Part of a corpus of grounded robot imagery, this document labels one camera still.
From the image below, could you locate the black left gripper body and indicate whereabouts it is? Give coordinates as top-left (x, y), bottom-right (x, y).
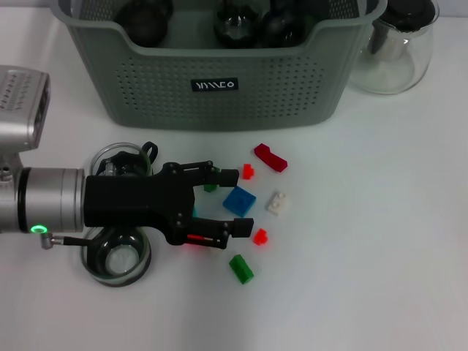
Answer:
top-left (83, 162), bottom-right (197, 246)

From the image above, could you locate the grey-green perforated storage bin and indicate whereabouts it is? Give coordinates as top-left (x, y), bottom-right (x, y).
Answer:
top-left (49, 0), bottom-right (388, 132)

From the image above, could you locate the blue square toy brick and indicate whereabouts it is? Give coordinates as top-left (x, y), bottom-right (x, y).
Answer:
top-left (222, 185), bottom-right (257, 217)

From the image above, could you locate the white two-stud toy brick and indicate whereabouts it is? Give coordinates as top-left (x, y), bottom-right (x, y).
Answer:
top-left (264, 190), bottom-right (290, 217)

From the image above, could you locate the dark red long toy brick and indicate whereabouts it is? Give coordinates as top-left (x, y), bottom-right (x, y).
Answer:
top-left (254, 143), bottom-right (289, 174)

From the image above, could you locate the black round teapot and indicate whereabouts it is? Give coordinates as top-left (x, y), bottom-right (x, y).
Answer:
top-left (115, 0), bottom-right (173, 48)

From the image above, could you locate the glass teapot with black lid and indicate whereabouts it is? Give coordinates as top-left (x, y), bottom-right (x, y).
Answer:
top-left (345, 0), bottom-right (439, 96)

